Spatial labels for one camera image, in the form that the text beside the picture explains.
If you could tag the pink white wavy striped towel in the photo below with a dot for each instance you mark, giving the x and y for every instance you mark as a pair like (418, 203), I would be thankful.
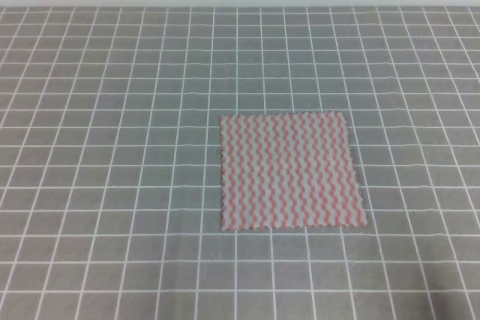
(288, 170)

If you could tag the grey grid tablecloth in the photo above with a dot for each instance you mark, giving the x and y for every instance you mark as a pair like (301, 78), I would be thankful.
(111, 161)

